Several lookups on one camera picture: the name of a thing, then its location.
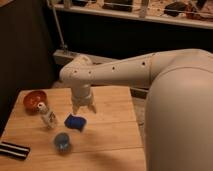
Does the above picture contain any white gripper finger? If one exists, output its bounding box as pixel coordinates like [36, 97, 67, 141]
[88, 104, 97, 113]
[73, 106, 80, 115]

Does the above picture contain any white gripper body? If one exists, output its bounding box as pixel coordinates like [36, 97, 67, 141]
[71, 84, 93, 106]

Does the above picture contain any black white striped eraser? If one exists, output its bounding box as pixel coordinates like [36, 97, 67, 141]
[0, 142, 30, 160]

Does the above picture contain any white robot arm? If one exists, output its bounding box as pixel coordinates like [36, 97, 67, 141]
[60, 49, 213, 171]

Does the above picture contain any blue ceramic cup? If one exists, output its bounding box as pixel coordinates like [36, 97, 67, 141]
[54, 132, 71, 153]

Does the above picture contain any orange ceramic bowl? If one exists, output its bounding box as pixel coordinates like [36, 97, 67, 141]
[23, 90, 47, 112]

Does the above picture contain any blue cloth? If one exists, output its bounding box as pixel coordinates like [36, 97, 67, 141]
[64, 115, 87, 132]

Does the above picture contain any small white bottle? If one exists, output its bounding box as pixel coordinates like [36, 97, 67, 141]
[37, 102, 57, 128]

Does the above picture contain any metal rod stand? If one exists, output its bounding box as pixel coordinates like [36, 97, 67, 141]
[50, 0, 68, 53]

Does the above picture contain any shelf with clutter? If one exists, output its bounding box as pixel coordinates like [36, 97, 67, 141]
[46, 0, 213, 30]

